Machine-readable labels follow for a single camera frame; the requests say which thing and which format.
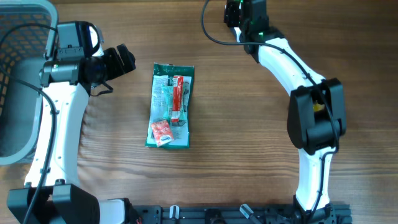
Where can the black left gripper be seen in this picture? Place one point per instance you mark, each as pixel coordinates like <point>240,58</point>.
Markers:
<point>119,67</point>

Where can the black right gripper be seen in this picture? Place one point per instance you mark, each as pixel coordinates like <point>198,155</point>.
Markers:
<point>237,20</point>

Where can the green glove package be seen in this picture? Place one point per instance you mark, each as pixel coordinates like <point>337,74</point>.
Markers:
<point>163,75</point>

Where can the red sachet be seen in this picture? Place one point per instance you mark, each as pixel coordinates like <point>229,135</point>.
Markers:
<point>177,98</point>

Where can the orange tissue pack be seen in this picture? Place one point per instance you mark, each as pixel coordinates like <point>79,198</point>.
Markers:
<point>162,132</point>

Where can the yellow oil bottle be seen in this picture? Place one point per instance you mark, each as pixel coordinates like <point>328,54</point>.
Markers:
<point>318,107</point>

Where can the light green sachet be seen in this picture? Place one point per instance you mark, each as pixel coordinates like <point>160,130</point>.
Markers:
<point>167,93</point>

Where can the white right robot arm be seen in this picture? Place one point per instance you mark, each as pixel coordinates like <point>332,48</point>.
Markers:
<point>316,113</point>

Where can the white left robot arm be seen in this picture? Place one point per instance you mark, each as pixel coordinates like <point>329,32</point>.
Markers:
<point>51,193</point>

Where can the grey plastic basket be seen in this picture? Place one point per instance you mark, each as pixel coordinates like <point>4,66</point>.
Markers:
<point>27,42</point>

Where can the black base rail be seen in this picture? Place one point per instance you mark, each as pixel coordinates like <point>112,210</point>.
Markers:
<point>217,214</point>

